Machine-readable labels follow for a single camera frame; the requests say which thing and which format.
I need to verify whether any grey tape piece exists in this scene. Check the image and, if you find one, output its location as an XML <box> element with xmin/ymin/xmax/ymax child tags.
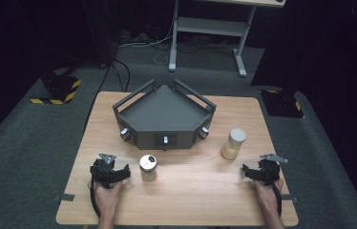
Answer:
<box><xmin>280</xmin><ymin>194</ymin><xmax>300</xmax><ymax>204</ymax></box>
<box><xmin>52</xmin><ymin>193</ymin><xmax>76</xmax><ymax>202</ymax></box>

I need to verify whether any grey metal desk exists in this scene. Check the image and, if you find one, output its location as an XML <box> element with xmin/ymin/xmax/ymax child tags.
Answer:
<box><xmin>168</xmin><ymin>0</ymin><xmax>286</xmax><ymax>78</ymax></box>

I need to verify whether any black floor cable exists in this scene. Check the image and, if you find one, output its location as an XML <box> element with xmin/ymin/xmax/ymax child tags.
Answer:
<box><xmin>83</xmin><ymin>57</ymin><xmax>132</xmax><ymax>129</ymax></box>

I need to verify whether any dark grey corner rack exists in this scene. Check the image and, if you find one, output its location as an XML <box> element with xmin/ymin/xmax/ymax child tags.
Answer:
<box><xmin>112</xmin><ymin>78</ymin><xmax>218</xmax><ymax>152</ymax></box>

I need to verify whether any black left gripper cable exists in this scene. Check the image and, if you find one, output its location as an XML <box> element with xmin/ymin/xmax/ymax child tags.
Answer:
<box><xmin>89</xmin><ymin>173</ymin><xmax>102</xmax><ymax>219</ymax></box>

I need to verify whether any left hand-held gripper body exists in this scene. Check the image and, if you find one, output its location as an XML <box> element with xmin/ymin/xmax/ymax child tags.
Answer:
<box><xmin>90</xmin><ymin>153</ymin><xmax>121</xmax><ymax>189</ymax></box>

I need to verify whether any white floor cable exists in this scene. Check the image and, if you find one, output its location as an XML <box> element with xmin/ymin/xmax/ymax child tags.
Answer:
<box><xmin>117</xmin><ymin>18</ymin><xmax>176</xmax><ymax>66</ymax></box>

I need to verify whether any person's left hand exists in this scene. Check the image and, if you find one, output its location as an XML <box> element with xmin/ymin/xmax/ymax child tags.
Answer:
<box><xmin>87</xmin><ymin>179</ymin><xmax>124</xmax><ymax>215</ymax></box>

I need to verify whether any black stand base striped tape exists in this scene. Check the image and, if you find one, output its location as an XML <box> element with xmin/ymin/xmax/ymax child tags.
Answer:
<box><xmin>259</xmin><ymin>88</ymin><xmax>305</xmax><ymax>119</ymax></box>
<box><xmin>29</xmin><ymin>73</ymin><xmax>82</xmax><ymax>106</ymax></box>

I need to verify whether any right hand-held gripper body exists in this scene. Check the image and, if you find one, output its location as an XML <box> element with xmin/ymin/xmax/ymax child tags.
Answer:
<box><xmin>257</xmin><ymin>153</ymin><xmax>289</xmax><ymax>187</ymax></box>

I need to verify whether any person's right hand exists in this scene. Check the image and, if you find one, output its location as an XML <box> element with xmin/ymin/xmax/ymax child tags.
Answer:
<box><xmin>252</xmin><ymin>177</ymin><xmax>285</xmax><ymax>212</ymax></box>

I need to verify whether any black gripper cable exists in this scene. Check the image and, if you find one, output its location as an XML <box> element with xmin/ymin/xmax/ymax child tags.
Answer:
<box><xmin>270</xmin><ymin>180</ymin><xmax>284</xmax><ymax>218</ymax></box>
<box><xmin>89</xmin><ymin>173</ymin><xmax>102</xmax><ymax>219</ymax></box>

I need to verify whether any silver lid glass jar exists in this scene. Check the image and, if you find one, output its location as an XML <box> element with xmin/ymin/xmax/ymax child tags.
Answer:
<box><xmin>138</xmin><ymin>154</ymin><xmax>158</xmax><ymax>183</ymax></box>

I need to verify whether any white lid glass jar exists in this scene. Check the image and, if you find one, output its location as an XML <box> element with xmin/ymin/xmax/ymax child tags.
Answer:
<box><xmin>220</xmin><ymin>127</ymin><xmax>248</xmax><ymax>161</ymax></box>

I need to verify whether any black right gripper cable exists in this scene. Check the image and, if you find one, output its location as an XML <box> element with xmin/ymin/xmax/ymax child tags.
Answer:
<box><xmin>270</xmin><ymin>180</ymin><xmax>284</xmax><ymax>218</ymax></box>

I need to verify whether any black upright pole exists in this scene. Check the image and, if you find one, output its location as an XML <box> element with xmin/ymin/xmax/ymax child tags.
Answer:
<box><xmin>81</xmin><ymin>0</ymin><xmax>116</xmax><ymax>70</ymax></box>

